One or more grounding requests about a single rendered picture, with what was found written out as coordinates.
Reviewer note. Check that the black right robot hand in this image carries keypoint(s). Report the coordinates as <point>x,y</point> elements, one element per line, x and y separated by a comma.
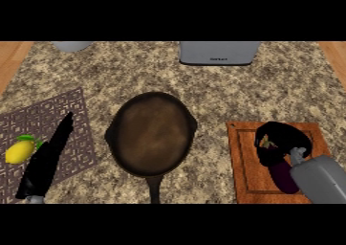
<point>283,138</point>

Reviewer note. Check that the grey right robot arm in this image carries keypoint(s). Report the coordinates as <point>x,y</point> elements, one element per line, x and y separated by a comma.
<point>319,178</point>

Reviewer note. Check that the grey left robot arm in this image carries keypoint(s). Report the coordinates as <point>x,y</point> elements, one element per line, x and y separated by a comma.
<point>35,200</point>

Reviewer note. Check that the brown wooden cutting board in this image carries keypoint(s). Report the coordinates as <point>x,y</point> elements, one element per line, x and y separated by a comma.
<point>254,166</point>

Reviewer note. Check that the dark purple eggplant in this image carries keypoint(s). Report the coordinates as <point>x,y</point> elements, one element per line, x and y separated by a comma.
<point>285,177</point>

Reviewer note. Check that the dark cast iron pan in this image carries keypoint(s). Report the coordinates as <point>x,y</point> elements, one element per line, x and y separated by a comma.
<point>150,134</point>

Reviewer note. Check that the grey rectangular appliance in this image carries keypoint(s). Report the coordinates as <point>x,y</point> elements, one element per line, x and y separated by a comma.
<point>220,52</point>

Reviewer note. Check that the brown patterned placemat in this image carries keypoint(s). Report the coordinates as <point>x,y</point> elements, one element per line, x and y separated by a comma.
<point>38,127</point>

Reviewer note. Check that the pale grey round container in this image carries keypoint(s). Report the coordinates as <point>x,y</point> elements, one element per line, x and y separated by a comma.
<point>70,46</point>

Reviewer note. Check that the yellow lemon with leaves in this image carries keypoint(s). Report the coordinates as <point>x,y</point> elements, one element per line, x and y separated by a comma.
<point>20,150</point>

